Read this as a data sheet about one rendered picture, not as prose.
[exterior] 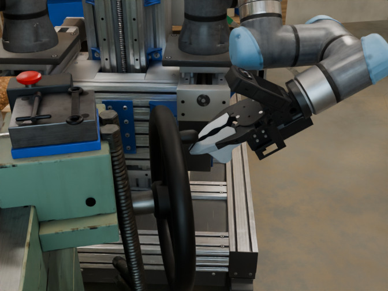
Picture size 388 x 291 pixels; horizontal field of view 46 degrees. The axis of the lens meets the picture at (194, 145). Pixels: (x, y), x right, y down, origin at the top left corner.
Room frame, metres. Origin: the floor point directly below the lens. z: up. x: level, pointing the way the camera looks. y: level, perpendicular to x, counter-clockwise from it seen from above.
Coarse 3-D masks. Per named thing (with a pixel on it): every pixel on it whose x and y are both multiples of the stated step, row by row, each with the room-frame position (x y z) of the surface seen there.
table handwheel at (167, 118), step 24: (168, 120) 0.55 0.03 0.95; (168, 144) 0.50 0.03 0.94; (168, 168) 0.48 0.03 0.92; (144, 192) 0.55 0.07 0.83; (168, 192) 0.54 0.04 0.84; (168, 216) 0.53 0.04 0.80; (192, 216) 0.44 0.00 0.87; (168, 240) 0.59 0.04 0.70; (192, 240) 0.43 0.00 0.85; (168, 264) 0.54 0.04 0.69; (192, 264) 0.42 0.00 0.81; (192, 288) 0.44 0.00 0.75
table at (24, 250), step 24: (0, 120) 0.65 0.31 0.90; (0, 216) 0.41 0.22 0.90; (24, 216) 0.41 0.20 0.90; (96, 216) 0.45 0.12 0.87; (0, 240) 0.37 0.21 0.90; (24, 240) 0.37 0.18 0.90; (48, 240) 0.41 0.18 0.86; (72, 240) 0.42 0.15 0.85; (96, 240) 0.43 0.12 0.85; (0, 264) 0.33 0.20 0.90; (24, 264) 0.34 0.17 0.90; (0, 288) 0.30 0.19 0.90; (24, 288) 0.31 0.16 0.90
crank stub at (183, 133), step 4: (180, 132) 0.67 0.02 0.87; (184, 132) 0.67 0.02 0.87; (188, 132) 0.67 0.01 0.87; (192, 132) 0.67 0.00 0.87; (196, 132) 0.67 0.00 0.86; (184, 136) 0.66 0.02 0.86; (188, 136) 0.66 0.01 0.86; (192, 136) 0.66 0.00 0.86; (196, 136) 0.67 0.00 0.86; (184, 140) 0.66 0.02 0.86; (188, 140) 0.66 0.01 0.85; (192, 140) 0.66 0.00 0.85; (196, 140) 0.67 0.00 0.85; (184, 144) 0.66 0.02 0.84
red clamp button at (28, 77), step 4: (24, 72) 0.54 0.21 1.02; (28, 72) 0.54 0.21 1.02; (32, 72) 0.54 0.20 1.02; (36, 72) 0.54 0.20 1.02; (20, 76) 0.53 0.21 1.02; (24, 76) 0.53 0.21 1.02; (28, 76) 0.53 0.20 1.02; (32, 76) 0.53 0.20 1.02; (36, 76) 0.53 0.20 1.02; (40, 76) 0.54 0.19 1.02; (20, 80) 0.52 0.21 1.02; (24, 80) 0.52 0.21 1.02; (28, 80) 0.52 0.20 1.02; (32, 80) 0.52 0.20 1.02; (36, 80) 0.53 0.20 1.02; (24, 84) 0.53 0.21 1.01; (28, 84) 0.53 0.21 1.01
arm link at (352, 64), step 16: (336, 48) 0.73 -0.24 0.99; (352, 48) 0.71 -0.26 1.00; (368, 48) 0.70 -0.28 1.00; (384, 48) 0.69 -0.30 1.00; (320, 64) 0.71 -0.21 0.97; (336, 64) 0.69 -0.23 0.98; (352, 64) 0.69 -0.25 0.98; (368, 64) 0.68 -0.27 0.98; (384, 64) 0.68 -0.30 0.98; (336, 80) 0.68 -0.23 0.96; (352, 80) 0.68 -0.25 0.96; (368, 80) 0.68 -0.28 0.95; (336, 96) 0.67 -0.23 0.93
